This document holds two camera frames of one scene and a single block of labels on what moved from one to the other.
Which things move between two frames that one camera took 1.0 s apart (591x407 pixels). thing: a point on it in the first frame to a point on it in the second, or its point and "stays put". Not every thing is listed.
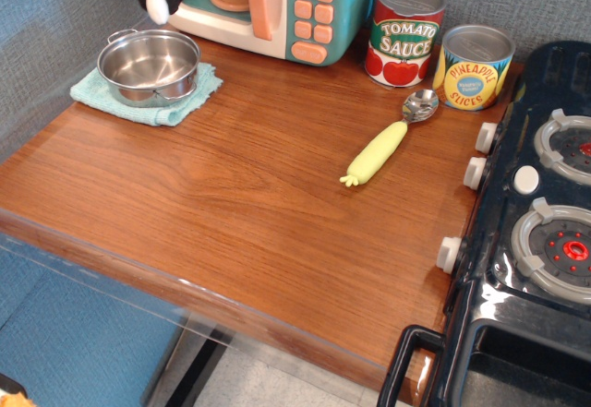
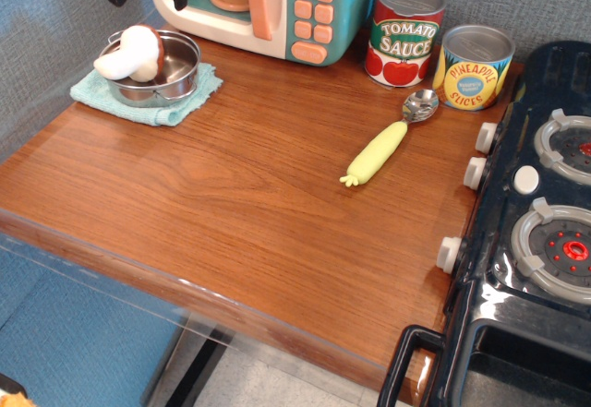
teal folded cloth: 93,92 stays put
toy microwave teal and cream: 318,14 stays put
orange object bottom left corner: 16,400 stays put
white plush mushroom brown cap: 156,3 to 140,56
